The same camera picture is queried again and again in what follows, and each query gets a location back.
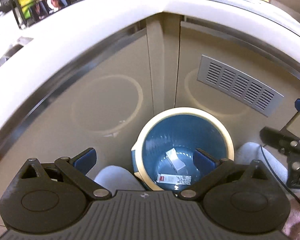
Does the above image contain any smartphone showing video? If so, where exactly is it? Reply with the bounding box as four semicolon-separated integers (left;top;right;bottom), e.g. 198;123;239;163
29;0;72;22

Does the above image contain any grey cabinet vent grille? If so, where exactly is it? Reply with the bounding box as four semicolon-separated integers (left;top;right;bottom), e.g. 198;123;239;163
197;55;284;117

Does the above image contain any blue trash bin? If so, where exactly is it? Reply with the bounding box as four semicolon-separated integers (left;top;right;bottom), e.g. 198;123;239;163
131;107;235;192

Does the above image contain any light blue carton box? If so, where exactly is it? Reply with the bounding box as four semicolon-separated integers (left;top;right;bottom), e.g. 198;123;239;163
157;174;192;185

